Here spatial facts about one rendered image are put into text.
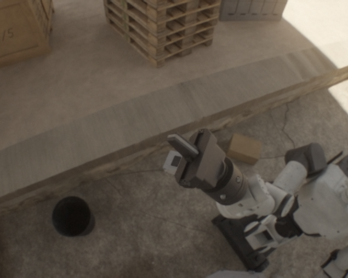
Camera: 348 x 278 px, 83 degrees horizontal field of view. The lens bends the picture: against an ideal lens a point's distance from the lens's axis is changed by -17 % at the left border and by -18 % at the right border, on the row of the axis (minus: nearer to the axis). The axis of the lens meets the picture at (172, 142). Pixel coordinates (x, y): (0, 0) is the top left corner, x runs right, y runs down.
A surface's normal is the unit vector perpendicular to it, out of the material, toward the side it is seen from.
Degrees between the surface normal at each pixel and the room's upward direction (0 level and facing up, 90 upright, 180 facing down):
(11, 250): 0
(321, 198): 39
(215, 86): 0
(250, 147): 0
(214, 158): 44
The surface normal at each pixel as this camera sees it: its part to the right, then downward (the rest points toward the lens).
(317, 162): 0.31, -0.24
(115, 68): 0.04, -0.48
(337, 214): -0.49, -0.07
